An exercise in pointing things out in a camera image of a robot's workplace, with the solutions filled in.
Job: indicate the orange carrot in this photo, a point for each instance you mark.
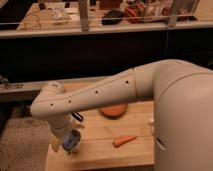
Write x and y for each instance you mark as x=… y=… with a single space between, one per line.
x=123 y=140

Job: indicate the metal clamp on rail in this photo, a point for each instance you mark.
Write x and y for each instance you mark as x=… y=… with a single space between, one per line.
x=8 y=85

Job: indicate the grey metal post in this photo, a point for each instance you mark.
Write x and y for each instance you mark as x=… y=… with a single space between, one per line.
x=83 y=11

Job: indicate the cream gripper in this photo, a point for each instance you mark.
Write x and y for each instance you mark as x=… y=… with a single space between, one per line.
x=60 y=126

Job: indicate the wooden cutting board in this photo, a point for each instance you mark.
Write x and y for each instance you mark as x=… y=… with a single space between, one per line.
x=96 y=151

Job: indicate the white object on shelf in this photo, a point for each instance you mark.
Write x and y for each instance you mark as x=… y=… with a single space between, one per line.
x=59 y=14

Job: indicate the red object on shelf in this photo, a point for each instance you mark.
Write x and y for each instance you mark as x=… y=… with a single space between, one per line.
x=134 y=13

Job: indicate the round orange plate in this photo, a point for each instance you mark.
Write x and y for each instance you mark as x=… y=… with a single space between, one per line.
x=113 y=111

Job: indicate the blue and white ceramic cup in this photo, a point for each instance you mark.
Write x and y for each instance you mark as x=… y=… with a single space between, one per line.
x=71 y=140

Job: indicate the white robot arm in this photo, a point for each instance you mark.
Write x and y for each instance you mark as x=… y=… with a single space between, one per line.
x=182 y=93

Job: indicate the black object on shelf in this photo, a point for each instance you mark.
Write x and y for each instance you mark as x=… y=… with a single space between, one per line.
x=112 y=17

